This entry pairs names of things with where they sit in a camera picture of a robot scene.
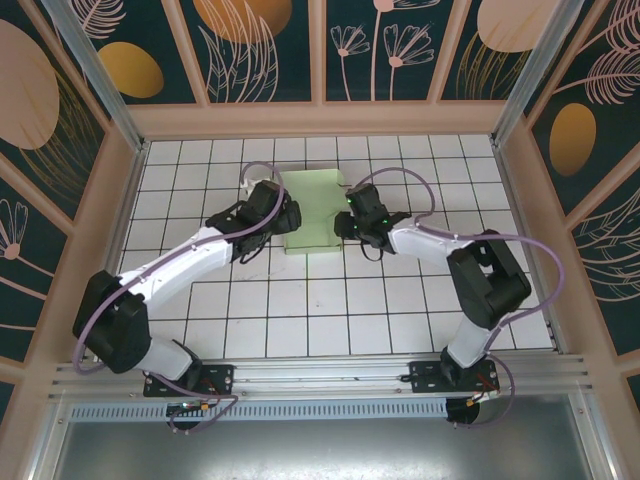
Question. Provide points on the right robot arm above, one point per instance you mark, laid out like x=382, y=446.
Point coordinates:
x=495, y=285

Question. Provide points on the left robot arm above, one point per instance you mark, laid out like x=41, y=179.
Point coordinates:
x=115, y=325

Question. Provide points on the grey metal sheet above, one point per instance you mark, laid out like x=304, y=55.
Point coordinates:
x=320, y=450

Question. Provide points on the aluminium side rail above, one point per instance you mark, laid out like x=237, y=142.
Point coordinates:
x=511, y=200
x=131, y=192

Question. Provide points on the aluminium mounting rail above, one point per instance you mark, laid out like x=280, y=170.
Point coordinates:
x=320, y=372

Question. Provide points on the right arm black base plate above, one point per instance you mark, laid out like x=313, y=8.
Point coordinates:
x=425, y=375

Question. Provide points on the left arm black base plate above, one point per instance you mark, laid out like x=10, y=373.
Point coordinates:
x=220, y=375

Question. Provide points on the aluminium frame post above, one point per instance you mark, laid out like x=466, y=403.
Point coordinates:
x=95, y=65
x=535, y=65

